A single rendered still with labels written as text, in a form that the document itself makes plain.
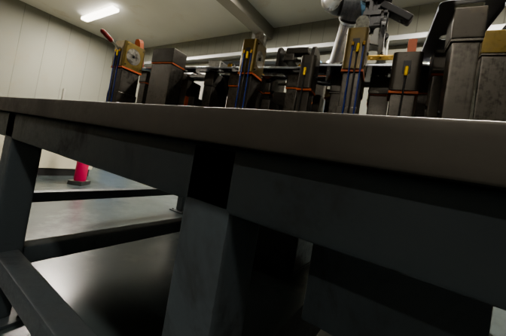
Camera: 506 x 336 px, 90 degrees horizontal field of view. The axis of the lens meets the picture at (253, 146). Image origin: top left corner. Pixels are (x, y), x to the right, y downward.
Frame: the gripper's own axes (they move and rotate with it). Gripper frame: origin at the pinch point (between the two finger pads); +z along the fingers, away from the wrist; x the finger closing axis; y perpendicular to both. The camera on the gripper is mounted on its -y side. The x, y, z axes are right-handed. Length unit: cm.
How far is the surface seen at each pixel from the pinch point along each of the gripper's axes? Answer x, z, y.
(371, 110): 1.5, 21.1, 0.5
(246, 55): 22.7, 9.1, 40.6
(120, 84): 22, 20, 103
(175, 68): 18, 12, 76
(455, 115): 40, 30, -15
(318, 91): -18.5, 9.1, 24.1
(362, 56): 25.3, 11.9, 3.6
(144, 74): 6, 10, 109
